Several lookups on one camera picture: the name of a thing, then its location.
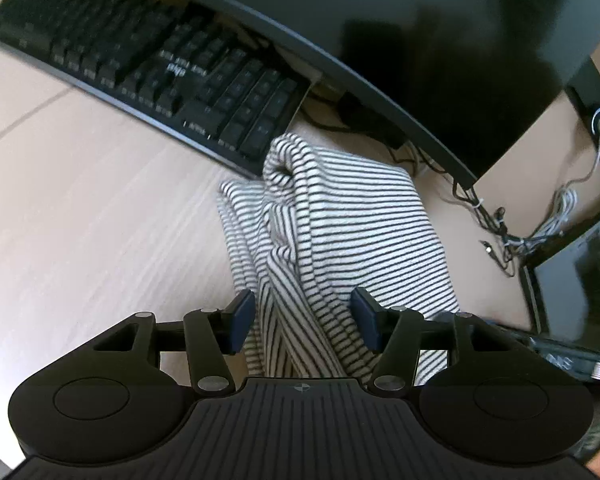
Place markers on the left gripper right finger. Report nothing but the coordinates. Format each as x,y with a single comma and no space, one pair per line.
394,335

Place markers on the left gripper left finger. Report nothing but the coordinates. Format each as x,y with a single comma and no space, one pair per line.
209,336

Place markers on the striped white black shirt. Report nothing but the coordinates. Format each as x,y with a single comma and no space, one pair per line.
319,224

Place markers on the black PC tower case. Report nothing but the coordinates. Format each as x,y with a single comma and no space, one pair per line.
561,285

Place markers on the black keyboard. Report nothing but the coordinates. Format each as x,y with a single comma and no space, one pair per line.
171,63

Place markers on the black computer monitor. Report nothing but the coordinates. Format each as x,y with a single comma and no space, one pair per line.
464,78

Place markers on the black power strip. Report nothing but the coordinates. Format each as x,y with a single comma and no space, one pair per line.
583,90

